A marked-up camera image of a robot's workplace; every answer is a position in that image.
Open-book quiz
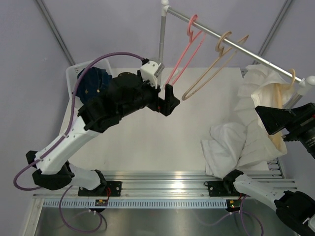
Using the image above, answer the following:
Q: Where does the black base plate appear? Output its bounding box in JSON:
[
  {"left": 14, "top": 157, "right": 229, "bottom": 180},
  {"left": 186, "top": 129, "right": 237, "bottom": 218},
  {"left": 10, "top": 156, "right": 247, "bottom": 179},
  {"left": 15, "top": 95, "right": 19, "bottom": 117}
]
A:
[
  {"left": 78, "top": 181, "right": 122, "bottom": 197},
  {"left": 204, "top": 180, "right": 242, "bottom": 197}
]

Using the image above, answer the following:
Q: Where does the aluminium mounting rail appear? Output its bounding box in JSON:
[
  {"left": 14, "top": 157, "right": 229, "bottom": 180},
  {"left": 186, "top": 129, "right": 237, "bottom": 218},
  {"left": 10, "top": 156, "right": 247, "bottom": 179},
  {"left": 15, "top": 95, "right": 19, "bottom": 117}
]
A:
[{"left": 31, "top": 157, "right": 300, "bottom": 200}]

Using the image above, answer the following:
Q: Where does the beige hanger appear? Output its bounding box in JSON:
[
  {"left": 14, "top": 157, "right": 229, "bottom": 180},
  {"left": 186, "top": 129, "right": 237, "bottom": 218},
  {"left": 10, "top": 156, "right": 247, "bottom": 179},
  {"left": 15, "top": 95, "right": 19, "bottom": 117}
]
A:
[
  {"left": 268, "top": 68, "right": 296, "bottom": 151},
  {"left": 181, "top": 30, "right": 250, "bottom": 101}
]

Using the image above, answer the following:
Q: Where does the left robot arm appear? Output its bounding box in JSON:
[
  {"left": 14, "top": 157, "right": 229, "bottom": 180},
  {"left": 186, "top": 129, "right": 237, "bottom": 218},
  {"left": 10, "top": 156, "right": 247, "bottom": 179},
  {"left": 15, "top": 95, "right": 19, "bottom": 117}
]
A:
[{"left": 26, "top": 72, "right": 180, "bottom": 196}]

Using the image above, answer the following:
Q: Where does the silver clothes rack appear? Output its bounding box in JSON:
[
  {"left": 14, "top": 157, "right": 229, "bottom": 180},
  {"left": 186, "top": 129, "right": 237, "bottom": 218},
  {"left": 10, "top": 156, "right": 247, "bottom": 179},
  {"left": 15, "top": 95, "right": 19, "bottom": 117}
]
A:
[{"left": 157, "top": 0, "right": 315, "bottom": 110}]

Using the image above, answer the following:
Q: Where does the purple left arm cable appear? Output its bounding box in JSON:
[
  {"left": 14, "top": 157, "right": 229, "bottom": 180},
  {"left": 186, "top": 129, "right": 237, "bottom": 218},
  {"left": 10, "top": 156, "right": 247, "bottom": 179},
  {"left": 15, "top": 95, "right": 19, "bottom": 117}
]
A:
[{"left": 13, "top": 52, "right": 148, "bottom": 233}]

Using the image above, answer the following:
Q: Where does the white plastic basket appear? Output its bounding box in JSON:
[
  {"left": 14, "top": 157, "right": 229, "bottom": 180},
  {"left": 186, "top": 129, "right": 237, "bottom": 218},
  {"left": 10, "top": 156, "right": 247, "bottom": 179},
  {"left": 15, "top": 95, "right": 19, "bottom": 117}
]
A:
[{"left": 66, "top": 59, "right": 113, "bottom": 109}]

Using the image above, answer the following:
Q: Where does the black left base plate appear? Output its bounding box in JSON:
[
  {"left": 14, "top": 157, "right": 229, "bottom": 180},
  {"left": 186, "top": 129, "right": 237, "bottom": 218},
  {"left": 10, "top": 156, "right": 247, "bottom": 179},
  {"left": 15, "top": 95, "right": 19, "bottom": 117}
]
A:
[{"left": 78, "top": 181, "right": 122, "bottom": 197}]

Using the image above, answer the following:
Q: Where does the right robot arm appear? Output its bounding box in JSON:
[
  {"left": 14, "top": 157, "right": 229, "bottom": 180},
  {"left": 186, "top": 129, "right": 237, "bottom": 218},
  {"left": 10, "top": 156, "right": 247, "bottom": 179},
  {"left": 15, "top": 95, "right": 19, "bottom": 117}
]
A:
[{"left": 223, "top": 103, "right": 315, "bottom": 236}]

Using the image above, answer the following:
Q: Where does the dark blue denim skirt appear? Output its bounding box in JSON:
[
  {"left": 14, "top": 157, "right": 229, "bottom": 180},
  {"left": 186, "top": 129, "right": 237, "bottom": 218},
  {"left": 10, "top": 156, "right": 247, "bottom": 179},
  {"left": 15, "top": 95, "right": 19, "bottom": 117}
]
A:
[{"left": 76, "top": 67, "right": 113, "bottom": 105}]

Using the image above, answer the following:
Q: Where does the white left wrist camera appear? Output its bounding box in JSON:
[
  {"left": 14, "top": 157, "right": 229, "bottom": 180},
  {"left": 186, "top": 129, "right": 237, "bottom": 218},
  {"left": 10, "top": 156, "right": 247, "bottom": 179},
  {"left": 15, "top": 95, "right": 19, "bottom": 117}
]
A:
[{"left": 140, "top": 59, "right": 165, "bottom": 89}]

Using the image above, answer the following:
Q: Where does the white slotted cable duct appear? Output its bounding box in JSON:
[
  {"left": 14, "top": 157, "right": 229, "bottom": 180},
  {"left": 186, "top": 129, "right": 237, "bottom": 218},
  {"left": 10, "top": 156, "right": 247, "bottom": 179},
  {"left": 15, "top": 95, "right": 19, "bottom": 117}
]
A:
[{"left": 43, "top": 199, "right": 227, "bottom": 209}]

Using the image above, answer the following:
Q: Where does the white satin garment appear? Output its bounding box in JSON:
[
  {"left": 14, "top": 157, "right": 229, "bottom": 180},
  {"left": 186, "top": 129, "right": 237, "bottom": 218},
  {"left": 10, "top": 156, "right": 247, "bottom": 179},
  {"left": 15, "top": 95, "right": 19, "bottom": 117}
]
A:
[{"left": 201, "top": 122, "right": 247, "bottom": 179}]

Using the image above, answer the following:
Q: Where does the pink plastic hanger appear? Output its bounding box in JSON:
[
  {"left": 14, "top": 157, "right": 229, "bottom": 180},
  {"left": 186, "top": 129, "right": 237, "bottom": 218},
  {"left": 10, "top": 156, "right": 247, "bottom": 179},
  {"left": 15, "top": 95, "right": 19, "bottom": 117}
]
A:
[{"left": 164, "top": 14, "right": 206, "bottom": 86}]

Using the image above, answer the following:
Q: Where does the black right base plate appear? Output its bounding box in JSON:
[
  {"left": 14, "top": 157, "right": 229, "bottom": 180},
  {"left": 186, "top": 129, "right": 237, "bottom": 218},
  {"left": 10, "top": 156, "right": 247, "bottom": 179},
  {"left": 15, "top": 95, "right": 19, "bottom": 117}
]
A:
[{"left": 204, "top": 180, "right": 242, "bottom": 197}]

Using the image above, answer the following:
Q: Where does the cream white garment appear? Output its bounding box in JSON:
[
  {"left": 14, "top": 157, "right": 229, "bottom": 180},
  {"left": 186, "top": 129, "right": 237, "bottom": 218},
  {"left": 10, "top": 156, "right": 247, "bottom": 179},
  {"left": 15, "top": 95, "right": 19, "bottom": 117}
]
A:
[{"left": 234, "top": 64, "right": 295, "bottom": 167}]

